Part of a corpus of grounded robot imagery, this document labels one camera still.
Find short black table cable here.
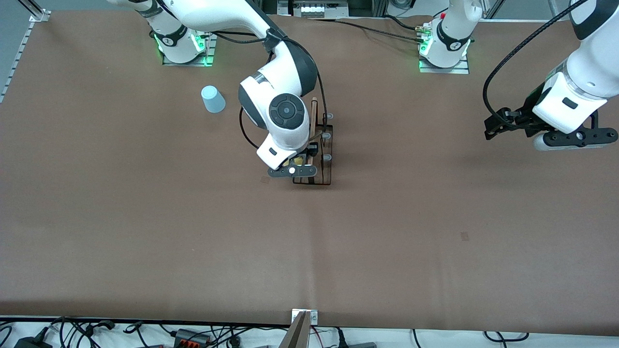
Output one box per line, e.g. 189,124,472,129
382,14,419,31

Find black wire cup holder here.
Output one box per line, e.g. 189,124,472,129
292,97,334,186

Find long black table cable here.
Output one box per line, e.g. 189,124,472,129
309,17,427,44

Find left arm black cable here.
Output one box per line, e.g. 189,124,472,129
483,0,589,134

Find aluminium table edge rail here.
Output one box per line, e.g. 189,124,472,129
0,0,51,103

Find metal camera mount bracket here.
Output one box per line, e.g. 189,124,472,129
278,309,319,348

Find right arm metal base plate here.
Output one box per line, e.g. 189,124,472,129
162,14,216,67

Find light blue cup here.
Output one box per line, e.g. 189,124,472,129
201,85,226,114

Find black box orange levers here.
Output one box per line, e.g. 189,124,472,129
173,329,210,347

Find tangled black cable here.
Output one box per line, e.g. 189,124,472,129
159,323,291,348
48,317,118,348

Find white power strip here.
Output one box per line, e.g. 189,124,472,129
292,0,350,18

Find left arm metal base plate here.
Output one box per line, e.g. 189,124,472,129
419,48,471,74

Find black power adapter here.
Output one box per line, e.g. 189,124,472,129
14,335,54,348

